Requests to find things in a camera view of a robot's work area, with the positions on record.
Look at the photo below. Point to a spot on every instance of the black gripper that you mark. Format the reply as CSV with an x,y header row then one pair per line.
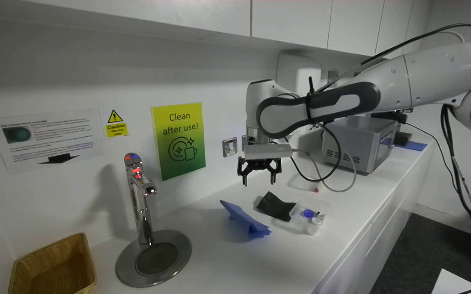
x,y
260,163

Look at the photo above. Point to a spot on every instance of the chrome tap with red light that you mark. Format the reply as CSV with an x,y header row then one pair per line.
x,y
139,189

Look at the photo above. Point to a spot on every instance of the white instruction sheet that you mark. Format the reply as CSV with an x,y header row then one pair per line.
x,y
44,138

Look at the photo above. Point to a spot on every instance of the blue flat pad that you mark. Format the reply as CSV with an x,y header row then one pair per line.
x,y
412,145

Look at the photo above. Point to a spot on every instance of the small blue cap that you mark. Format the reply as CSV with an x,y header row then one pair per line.
x,y
308,214

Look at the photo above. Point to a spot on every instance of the silver wall switch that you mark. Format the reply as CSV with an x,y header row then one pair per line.
x,y
229,147

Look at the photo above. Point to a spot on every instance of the stainless steel appliance box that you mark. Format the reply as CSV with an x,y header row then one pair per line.
x,y
358,142

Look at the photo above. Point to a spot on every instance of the white floor board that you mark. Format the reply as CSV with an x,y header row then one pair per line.
x,y
457,282

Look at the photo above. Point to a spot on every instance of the yellow warning sign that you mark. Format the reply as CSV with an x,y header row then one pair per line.
x,y
116,124

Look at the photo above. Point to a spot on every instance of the white paper towel dispenser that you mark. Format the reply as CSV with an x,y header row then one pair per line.
x,y
306,73

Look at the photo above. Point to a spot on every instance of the white base cabinet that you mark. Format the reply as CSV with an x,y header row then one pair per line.
x,y
367,254

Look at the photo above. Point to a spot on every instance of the green clean after use poster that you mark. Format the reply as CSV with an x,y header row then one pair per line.
x,y
180,140

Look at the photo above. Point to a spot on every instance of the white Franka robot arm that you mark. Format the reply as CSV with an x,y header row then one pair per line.
x,y
437,70

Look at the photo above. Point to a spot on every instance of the white wall cabinet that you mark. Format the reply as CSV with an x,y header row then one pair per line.
x,y
192,13

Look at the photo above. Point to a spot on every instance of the black pouch in lunch box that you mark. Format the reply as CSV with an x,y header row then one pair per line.
x,y
277,205

